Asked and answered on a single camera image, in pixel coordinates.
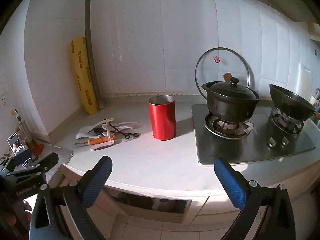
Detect pink handled utensil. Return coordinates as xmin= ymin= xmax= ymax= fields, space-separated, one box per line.
xmin=90 ymin=140 xmax=114 ymax=151

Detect white rice paddle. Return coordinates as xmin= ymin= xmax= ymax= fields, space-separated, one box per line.
xmin=79 ymin=118 xmax=114 ymax=133

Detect red cylindrical tin canister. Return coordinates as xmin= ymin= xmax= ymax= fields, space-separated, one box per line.
xmin=148 ymin=95 xmax=176 ymax=141

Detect white ceramic soup spoon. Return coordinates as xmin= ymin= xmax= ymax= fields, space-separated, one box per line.
xmin=75 ymin=132 xmax=101 ymax=140

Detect red object by sink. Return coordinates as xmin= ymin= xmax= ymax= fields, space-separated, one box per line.
xmin=31 ymin=144 xmax=44 ymax=157

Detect aluminium foil sheet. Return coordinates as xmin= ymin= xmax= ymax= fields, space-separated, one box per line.
xmin=32 ymin=135 xmax=74 ymax=181

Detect oil bottle with pump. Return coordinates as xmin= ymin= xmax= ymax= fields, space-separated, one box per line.
xmin=14 ymin=109 xmax=30 ymax=144

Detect stainless steel gas stove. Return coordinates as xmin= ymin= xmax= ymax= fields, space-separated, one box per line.
xmin=191 ymin=105 xmax=316 ymax=166

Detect black plastic spoon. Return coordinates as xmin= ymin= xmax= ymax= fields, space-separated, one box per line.
xmin=93 ymin=127 xmax=105 ymax=135

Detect small white plastic spoon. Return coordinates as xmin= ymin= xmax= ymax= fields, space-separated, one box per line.
xmin=102 ymin=126 xmax=133 ymax=131

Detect wrapped disposable chopsticks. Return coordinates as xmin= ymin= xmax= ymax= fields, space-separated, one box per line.
xmin=105 ymin=122 xmax=111 ymax=141

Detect white plastic spoon blue print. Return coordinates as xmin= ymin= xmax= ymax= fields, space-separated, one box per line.
xmin=110 ymin=122 xmax=138 ymax=129

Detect black wok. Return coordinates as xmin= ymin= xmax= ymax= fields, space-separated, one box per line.
xmin=269 ymin=84 xmax=316 ymax=121

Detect black clay pot with lid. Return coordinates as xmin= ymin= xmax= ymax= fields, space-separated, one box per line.
xmin=201 ymin=77 xmax=261 ymax=124

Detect yellow cling film roll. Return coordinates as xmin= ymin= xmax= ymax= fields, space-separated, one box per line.
xmin=71 ymin=37 xmax=99 ymax=115

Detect glass pot lid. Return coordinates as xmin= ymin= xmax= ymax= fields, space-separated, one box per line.
xmin=194 ymin=47 xmax=254 ymax=98

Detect grey vertical pipe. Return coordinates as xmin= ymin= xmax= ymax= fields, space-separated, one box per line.
xmin=85 ymin=0 xmax=105 ymax=110

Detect smartphone on gripper mount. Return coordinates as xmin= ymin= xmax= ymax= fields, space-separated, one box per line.
xmin=8 ymin=133 xmax=31 ymax=167

